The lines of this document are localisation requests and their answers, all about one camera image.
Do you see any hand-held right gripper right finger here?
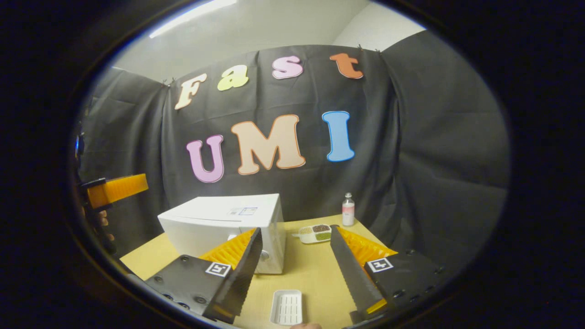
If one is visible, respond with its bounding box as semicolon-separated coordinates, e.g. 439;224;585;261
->
329;225;447;324

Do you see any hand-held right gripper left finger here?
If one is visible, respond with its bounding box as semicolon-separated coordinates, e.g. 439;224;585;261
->
144;227;264;324

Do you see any white microwave oven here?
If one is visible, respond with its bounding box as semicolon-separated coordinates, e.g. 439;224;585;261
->
158;193;287;275

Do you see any small white plastic tray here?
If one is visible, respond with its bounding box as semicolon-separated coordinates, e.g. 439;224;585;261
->
270;289;303;326

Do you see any white divided seasoning dish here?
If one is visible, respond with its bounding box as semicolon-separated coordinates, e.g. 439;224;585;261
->
292;224;333;244

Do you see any small bottle pink label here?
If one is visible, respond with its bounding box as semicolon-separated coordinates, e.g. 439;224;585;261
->
342;192;356;227

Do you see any black backdrop cloth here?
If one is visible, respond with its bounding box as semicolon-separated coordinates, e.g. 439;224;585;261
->
75;30;510;270

